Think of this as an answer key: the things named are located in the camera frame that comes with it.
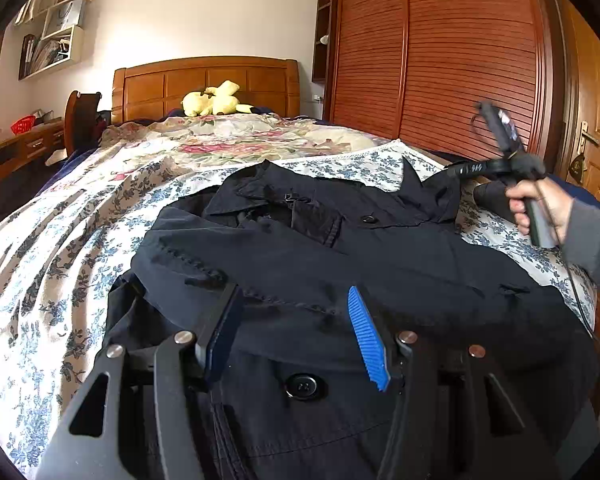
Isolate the folded grey garment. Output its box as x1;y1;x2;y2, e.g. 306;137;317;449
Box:
473;181;514;223

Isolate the dark wooden chair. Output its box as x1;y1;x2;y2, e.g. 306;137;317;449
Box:
64;90;102;156

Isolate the pink floral quilt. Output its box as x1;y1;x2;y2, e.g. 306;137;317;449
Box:
98;113;388;171

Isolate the person's right hand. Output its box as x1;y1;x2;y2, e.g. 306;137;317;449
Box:
506;178;574;243

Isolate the black double-breasted coat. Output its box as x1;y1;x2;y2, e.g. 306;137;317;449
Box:
105;162;598;479

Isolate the wooden louvered wardrobe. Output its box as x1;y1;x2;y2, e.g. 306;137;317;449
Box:
312;0;563;166

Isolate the wooden door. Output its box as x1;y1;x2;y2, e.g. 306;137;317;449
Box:
556;0;600;200

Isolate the red bowl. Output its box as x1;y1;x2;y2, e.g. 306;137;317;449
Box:
10;115;36;136

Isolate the grey sleeved right forearm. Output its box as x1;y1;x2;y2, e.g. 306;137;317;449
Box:
563;200;600;289

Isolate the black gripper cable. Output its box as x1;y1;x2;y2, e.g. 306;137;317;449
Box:
539;194;600;356

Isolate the folded navy blue garment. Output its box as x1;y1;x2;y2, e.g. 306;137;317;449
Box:
547;174;600;209

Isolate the blue floral bed sheet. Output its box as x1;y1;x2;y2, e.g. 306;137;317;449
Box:
0;138;598;480

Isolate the brass door handle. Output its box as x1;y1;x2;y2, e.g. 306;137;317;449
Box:
569;120;599;184

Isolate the wooden headboard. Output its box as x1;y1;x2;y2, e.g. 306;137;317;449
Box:
111;55;300;125

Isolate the white wall shelf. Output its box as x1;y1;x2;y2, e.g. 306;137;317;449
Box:
12;0;92;80

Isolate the yellow plush toy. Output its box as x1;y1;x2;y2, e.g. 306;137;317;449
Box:
181;80;253;117

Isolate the wooden desk cabinet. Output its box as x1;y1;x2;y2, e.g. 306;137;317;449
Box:
0;118;65;184

